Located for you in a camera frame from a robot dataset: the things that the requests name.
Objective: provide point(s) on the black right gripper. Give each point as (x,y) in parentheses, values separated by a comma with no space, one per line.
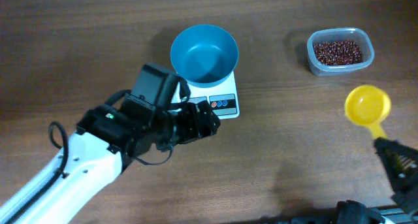
(401,177)

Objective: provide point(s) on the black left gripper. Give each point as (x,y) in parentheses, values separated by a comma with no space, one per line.
(206,132)

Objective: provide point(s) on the yellow plastic scoop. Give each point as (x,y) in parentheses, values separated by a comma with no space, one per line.
(368,106)

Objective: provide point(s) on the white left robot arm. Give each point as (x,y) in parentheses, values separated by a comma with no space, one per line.
(106,141)

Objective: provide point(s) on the white digital kitchen scale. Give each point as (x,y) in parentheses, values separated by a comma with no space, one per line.
(223,98)

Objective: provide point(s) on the blue plastic bowl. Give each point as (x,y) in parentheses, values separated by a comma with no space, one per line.
(205,55)

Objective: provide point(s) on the red adzuki beans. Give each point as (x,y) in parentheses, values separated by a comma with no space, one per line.
(345,52)

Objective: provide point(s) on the clear plastic container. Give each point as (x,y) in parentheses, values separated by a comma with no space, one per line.
(339,34)

